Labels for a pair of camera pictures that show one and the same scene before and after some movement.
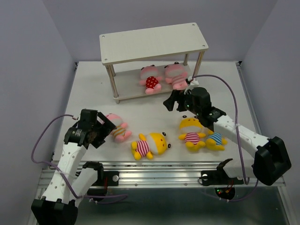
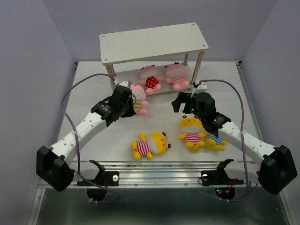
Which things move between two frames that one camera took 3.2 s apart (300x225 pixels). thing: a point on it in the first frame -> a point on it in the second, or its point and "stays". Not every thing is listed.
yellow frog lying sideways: x=156 y=143 stays
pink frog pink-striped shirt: x=176 y=74 stays
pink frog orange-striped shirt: x=120 y=133 -> x=140 y=93
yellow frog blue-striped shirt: x=215 y=141 stays
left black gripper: x=107 y=128 -> x=131 y=112
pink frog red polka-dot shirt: x=150 y=79 stays
